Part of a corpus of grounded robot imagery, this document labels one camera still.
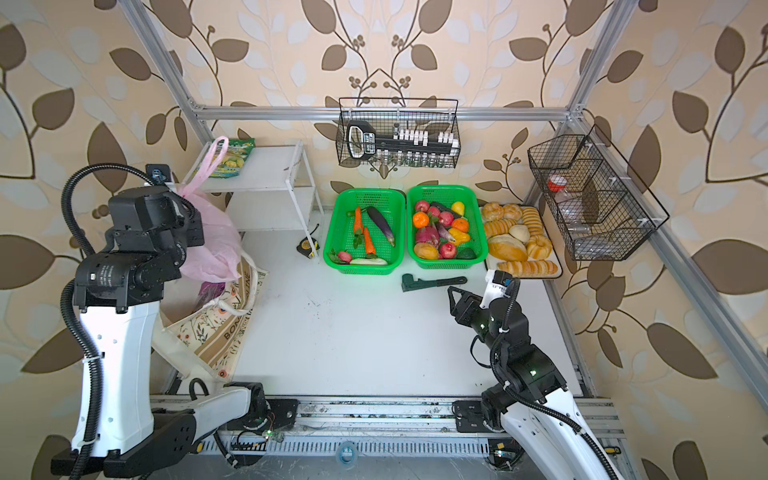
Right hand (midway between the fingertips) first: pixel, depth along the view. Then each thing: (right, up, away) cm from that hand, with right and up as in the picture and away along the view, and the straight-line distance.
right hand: (456, 295), depth 72 cm
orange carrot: (-29, +19, +40) cm, 53 cm away
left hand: (-58, +19, -15) cm, 63 cm away
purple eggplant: (-21, +20, +43) cm, 51 cm away
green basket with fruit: (+3, +17, +33) cm, 37 cm away
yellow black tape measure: (-48, +11, +33) cm, 59 cm away
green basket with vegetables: (-26, +16, +39) cm, 50 cm away
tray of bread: (+28, +13, +32) cm, 44 cm away
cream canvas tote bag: (-60, -11, -2) cm, 61 cm away
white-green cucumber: (-22, +6, +27) cm, 36 cm away
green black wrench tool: (-10, -1, +25) cm, 27 cm away
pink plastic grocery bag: (-52, +10, -10) cm, 54 cm away
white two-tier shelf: (-49, +27, +10) cm, 57 cm away
